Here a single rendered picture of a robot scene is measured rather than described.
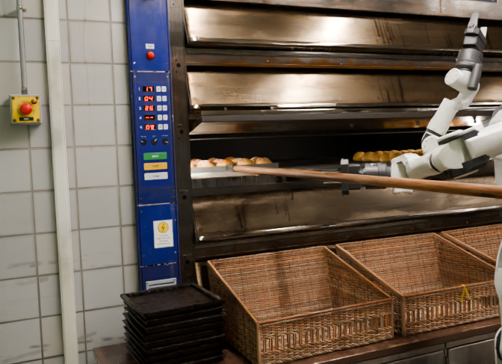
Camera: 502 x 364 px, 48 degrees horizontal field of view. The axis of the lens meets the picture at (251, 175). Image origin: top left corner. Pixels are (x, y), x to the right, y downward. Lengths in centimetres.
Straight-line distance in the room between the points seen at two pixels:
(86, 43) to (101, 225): 67
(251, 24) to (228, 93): 31
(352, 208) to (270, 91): 65
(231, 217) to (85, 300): 65
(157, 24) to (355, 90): 94
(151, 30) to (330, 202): 107
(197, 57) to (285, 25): 43
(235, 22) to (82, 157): 82
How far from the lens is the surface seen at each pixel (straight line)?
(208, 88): 228
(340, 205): 255
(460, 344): 235
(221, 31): 232
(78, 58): 218
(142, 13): 222
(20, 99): 207
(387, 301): 214
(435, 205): 286
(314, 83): 249
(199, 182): 225
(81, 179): 215
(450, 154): 171
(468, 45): 228
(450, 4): 302
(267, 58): 239
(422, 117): 262
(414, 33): 283
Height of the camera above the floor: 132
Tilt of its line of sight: 4 degrees down
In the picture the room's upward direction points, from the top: 2 degrees counter-clockwise
